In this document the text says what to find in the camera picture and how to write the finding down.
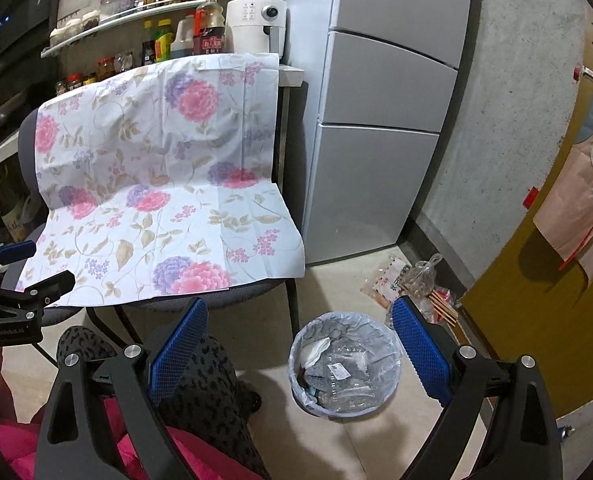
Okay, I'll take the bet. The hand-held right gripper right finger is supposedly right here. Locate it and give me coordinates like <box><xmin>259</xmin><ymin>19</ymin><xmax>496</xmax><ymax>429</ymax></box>
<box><xmin>391</xmin><ymin>296</ymin><xmax>562</xmax><ymax>480</ymax></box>

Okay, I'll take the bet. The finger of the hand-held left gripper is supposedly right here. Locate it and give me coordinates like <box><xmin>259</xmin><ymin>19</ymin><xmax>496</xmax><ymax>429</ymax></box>
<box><xmin>0</xmin><ymin>240</ymin><xmax>37</xmax><ymax>281</ymax></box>
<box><xmin>6</xmin><ymin>270</ymin><xmax>76</xmax><ymax>311</ymax></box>

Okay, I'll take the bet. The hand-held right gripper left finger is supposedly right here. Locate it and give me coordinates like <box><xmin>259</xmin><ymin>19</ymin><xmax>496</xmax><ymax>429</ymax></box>
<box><xmin>35</xmin><ymin>297</ymin><xmax>210</xmax><ymax>480</ymax></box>

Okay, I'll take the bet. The bin with plastic liner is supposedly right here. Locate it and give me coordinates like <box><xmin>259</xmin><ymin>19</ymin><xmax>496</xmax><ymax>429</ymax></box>
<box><xmin>288</xmin><ymin>311</ymin><xmax>403</xmax><ymax>418</ymax></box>

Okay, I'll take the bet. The white printed bag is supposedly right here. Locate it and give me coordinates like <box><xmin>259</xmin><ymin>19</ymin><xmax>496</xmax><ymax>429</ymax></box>
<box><xmin>1</xmin><ymin>195</ymin><xmax>42</xmax><ymax>241</ymax></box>

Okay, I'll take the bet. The bundle of wooden skewers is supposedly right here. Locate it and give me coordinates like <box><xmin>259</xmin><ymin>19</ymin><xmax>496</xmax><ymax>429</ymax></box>
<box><xmin>429</xmin><ymin>292</ymin><xmax>459</xmax><ymax>328</ymax></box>

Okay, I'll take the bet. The grey office chair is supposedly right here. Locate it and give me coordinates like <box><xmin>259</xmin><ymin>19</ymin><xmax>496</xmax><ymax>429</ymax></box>
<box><xmin>0</xmin><ymin>107</ymin><xmax>302</xmax><ymax>361</ymax></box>

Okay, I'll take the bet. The yellow door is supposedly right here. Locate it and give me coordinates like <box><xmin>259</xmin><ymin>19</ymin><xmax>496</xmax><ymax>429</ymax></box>
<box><xmin>461</xmin><ymin>35</ymin><xmax>593</xmax><ymax>418</ymax></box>

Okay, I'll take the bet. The pink garment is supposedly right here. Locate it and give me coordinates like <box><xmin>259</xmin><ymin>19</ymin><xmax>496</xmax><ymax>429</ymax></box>
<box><xmin>0</xmin><ymin>400</ymin><xmax>247</xmax><ymax>480</ymax></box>

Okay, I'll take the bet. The floral cloth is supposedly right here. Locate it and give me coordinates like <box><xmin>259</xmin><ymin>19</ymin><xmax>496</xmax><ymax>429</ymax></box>
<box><xmin>15</xmin><ymin>52</ymin><xmax>306</xmax><ymax>308</ymax></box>

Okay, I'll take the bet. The pink door hanging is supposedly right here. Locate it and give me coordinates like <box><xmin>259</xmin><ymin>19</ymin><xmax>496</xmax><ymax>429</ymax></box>
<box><xmin>532</xmin><ymin>75</ymin><xmax>593</xmax><ymax>286</ymax></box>

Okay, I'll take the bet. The dark bottle yellow cap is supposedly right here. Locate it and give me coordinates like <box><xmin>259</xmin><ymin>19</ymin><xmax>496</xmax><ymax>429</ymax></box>
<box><xmin>141</xmin><ymin>21</ymin><xmax>157</xmax><ymax>66</ymax></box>

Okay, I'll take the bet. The green label bottle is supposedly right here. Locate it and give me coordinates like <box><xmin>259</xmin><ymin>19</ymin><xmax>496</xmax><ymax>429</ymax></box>
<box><xmin>155</xmin><ymin>19</ymin><xmax>173</xmax><ymax>63</ymax></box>

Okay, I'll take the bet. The curved glass shelf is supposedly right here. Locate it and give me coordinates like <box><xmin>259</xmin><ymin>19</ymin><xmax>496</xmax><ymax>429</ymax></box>
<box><xmin>40</xmin><ymin>0</ymin><xmax>217</xmax><ymax>58</ymax></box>

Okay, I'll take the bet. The silver refrigerator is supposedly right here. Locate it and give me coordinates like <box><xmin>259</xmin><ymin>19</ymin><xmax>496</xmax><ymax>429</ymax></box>
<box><xmin>276</xmin><ymin>0</ymin><xmax>474</xmax><ymax>266</ymax></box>

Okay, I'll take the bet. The red label soy sauce bottle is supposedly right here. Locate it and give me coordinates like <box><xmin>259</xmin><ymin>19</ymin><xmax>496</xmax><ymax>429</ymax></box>
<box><xmin>192</xmin><ymin>0</ymin><xmax>226</xmax><ymax>56</ymax></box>

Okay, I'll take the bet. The white air fryer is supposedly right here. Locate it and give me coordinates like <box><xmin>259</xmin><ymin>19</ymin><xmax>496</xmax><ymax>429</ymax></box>
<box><xmin>225</xmin><ymin>0</ymin><xmax>287</xmax><ymax>58</ymax></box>

